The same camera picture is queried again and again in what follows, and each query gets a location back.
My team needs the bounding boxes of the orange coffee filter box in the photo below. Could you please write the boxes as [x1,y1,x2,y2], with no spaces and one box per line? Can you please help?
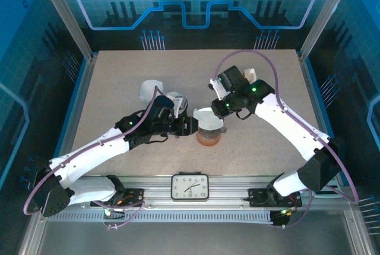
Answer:
[242,67,257,83]

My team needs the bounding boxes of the white paper filter stack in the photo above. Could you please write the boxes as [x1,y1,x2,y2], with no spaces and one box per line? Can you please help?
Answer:
[138,79,164,104]

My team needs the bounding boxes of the rectangular white clock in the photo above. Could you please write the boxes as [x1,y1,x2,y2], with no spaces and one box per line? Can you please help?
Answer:
[170,174,210,202]

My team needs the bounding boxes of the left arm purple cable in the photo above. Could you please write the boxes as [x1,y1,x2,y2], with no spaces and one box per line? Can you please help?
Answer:
[23,86,167,231]

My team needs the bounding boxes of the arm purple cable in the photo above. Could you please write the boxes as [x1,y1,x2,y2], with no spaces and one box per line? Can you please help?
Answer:
[212,49,360,229]
[23,86,167,231]

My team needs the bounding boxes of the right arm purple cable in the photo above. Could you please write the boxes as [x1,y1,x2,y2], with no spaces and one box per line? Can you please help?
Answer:
[212,49,360,229]

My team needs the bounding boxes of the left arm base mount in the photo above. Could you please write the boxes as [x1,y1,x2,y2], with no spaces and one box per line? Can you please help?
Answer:
[90,187,145,208]

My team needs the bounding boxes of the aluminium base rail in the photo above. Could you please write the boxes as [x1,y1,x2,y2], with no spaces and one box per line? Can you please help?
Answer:
[71,174,303,210]

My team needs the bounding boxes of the slotted cable duct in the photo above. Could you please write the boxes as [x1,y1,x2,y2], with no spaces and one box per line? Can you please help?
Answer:
[46,209,276,223]

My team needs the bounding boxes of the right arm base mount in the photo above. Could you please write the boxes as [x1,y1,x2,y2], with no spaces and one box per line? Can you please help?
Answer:
[248,187,303,208]

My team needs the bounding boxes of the aluminium frame post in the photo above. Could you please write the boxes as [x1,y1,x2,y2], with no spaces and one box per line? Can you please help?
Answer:
[297,0,359,61]
[33,0,99,61]

